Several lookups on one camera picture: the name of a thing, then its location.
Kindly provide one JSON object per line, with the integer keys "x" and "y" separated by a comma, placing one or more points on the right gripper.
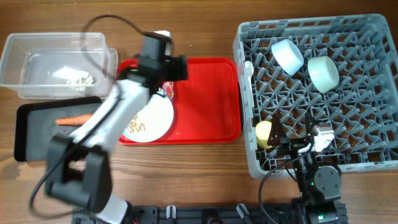
{"x": 291, "y": 145}

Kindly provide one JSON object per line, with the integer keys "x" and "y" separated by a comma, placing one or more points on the yellow cup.
{"x": 262, "y": 131}

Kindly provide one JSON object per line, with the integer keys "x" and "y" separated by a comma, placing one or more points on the mint green bowl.
{"x": 323, "y": 73}

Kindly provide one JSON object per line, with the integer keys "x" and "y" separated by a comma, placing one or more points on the light blue small bowl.
{"x": 288, "y": 56}

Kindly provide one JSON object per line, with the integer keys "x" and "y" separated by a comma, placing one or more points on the white plastic spoon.
{"x": 249, "y": 69}

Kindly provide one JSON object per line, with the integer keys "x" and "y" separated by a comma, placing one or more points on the red snack wrapper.
{"x": 168, "y": 88}

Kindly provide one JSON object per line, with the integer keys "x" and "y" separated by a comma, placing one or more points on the large light blue plate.
{"x": 157, "y": 115}

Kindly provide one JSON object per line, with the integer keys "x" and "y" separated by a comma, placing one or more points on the peanut shells food scraps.
{"x": 135, "y": 125}

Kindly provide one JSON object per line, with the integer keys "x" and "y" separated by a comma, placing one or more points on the orange carrot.
{"x": 73, "y": 121}

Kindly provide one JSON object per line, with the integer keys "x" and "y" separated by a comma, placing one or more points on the white tissue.
{"x": 79, "y": 80}

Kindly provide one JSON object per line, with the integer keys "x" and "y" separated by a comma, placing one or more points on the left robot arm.
{"x": 78, "y": 170}

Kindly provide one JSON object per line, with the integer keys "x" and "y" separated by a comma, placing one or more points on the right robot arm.
{"x": 319, "y": 186}

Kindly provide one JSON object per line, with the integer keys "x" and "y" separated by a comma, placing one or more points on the grey dishwasher rack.
{"x": 361, "y": 109}

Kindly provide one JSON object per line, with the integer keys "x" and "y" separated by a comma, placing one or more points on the red serving tray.
{"x": 206, "y": 106}

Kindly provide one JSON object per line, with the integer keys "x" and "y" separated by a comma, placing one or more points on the black tray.
{"x": 35, "y": 124}

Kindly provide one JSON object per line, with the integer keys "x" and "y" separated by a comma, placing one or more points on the clear plastic bin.
{"x": 37, "y": 65}

